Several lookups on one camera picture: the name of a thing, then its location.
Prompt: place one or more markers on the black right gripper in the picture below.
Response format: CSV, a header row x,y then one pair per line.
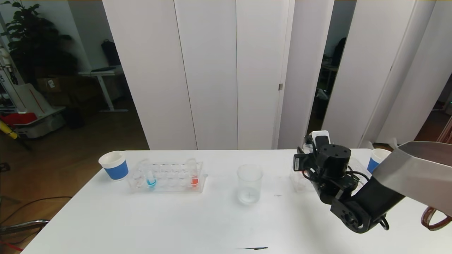
x,y
297,163

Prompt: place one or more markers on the test tube with blue pigment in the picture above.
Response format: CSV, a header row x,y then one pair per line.
x,y
151,182

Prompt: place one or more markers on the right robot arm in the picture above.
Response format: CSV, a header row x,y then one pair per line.
x,y
416,169

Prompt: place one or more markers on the clear acrylic test tube rack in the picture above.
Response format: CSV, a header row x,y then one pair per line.
x,y
173,171
300,183

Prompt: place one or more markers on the clear plastic beaker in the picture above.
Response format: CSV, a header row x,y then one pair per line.
x,y
250,195

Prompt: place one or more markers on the paper cup with blue band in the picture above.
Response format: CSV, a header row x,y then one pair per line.
x,y
379,155
116,170

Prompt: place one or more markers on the white partition panel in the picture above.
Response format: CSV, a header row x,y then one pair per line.
x,y
212,70
259,70
148,70
399,70
363,70
427,88
303,70

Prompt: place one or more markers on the white partition foot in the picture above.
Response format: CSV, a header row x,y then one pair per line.
x,y
392,143

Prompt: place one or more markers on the brown metal stand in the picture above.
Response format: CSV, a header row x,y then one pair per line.
x,y
447,132

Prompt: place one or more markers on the white standing desk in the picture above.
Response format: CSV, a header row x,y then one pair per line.
x,y
102,73

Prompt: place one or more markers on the black backpack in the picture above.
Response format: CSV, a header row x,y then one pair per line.
x,y
110,53

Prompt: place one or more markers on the brown cardboard box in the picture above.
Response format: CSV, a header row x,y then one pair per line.
x,y
53,85

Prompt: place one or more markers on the white machine base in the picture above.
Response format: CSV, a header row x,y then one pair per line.
x,y
39,106

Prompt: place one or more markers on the metal chair leg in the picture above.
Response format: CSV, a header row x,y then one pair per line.
x,y
28,225

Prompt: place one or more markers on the yellow tool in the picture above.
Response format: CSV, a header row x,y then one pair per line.
x,y
9,130

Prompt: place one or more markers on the dark green potted plant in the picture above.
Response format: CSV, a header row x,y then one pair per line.
x,y
31,42

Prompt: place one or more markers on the white machine column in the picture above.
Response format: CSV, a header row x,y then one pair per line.
x,y
9,77

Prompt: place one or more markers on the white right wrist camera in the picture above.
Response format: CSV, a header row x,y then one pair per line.
x,y
320,135

